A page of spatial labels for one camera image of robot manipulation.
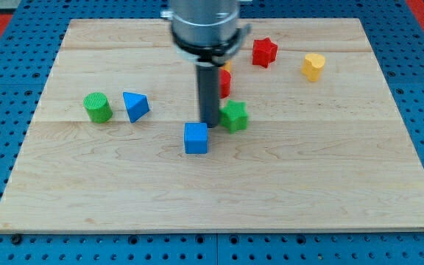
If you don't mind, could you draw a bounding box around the blue triangular prism block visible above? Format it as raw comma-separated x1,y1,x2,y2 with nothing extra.
122,92,150,123

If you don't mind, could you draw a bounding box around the green cylinder block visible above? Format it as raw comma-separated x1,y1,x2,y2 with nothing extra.
83,92,113,124

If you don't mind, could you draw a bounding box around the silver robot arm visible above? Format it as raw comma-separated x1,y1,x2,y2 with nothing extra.
160,0,251,128

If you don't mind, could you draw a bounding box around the yellow heart block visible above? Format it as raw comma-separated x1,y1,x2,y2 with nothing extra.
300,53,326,82

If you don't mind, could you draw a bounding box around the red star block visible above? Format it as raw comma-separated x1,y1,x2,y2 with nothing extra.
252,37,278,68

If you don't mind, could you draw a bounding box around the yellow block behind rod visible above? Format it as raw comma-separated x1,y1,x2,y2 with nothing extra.
221,60,232,73

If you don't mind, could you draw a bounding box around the wooden board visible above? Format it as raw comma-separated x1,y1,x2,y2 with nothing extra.
0,18,424,234

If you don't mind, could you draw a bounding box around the green star block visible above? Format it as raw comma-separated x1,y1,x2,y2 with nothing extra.
220,99,249,134

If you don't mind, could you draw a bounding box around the blue cube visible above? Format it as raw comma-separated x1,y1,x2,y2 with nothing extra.
183,123,208,154

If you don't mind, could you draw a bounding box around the red cylinder block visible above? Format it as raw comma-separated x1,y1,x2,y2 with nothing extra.
219,68,232,99

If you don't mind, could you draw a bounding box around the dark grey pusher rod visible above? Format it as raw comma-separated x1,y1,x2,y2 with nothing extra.
196,66,220,128

